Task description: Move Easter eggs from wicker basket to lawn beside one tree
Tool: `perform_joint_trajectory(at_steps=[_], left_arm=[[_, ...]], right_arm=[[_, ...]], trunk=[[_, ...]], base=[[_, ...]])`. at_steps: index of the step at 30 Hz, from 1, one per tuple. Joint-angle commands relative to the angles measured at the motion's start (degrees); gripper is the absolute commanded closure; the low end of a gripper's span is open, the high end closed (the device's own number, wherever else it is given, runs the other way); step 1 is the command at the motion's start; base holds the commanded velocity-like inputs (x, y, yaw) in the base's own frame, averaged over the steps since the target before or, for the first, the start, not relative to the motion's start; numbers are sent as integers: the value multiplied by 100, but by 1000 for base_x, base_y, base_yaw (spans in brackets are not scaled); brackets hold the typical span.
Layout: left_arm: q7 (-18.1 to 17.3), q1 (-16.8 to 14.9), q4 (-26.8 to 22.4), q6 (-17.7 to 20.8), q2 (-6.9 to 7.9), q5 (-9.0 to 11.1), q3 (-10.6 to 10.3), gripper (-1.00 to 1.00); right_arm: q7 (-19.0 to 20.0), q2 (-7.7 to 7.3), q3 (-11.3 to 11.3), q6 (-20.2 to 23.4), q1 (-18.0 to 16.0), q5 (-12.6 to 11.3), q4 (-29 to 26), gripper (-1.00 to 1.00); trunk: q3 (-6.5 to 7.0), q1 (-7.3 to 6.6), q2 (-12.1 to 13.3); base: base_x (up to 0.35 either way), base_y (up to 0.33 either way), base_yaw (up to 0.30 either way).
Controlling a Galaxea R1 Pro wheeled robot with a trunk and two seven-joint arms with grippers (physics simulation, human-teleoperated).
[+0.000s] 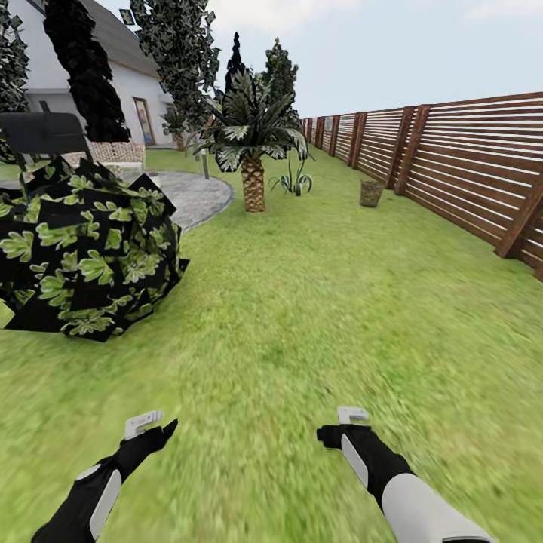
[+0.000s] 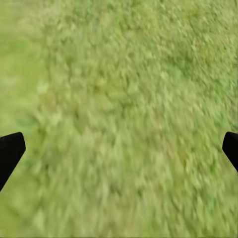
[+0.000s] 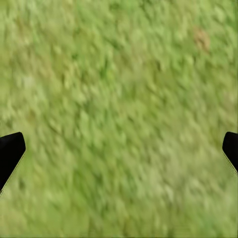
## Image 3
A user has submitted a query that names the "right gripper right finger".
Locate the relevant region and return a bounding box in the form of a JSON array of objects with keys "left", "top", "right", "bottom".
[{"left": 222, "top": 132, "right": 238, "bottom": 172}]

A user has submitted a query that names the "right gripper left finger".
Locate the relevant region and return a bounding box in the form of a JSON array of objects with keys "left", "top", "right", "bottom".
[{"left": 0, "top": 132, "right": 26, "bottom": 191}]

